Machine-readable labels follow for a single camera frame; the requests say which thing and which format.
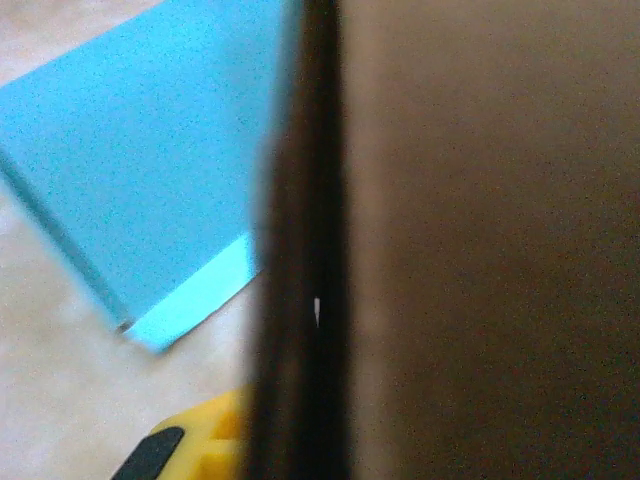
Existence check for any brown cardboard box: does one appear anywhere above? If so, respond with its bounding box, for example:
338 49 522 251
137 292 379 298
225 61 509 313
247 0 640 480

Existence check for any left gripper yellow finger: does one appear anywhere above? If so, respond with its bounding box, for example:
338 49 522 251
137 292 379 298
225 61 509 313
110 385 256 480

